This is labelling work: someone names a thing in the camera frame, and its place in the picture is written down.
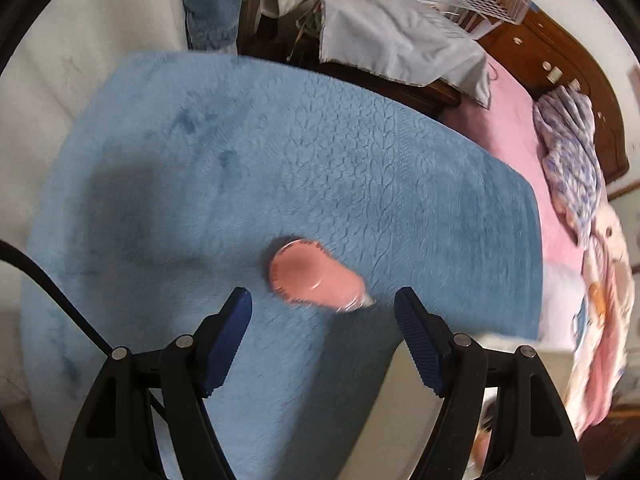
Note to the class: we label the white printed pillow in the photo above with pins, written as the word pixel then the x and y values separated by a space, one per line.
pixel 562 300

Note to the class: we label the white plastic storage bin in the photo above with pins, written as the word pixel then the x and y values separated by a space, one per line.
pixel 555 375

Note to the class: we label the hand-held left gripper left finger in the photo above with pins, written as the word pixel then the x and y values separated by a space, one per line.
pixel 227 340

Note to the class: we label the pink bedsheet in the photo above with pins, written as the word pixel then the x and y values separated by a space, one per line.
pixel 510 120

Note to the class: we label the purple floral cloth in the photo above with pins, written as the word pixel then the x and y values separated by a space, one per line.
pixel 570 160

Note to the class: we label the blue plush blanket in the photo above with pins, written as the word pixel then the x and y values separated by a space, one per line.
pixel 300 135

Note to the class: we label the pink cartoon quilt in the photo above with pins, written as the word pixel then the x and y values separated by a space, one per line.
pixel 605 310

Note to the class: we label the grey cloth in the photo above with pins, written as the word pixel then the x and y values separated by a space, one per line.
pixel 390 30

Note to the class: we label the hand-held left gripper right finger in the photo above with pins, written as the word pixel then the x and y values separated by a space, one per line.
pixel 422 345

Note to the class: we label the small white box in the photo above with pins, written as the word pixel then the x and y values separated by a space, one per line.
pixel 554 75

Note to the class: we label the wooden headboard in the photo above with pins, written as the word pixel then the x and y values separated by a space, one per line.
pixel 565 40

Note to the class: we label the blue jeans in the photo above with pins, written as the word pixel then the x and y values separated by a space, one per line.
pixel 210 0

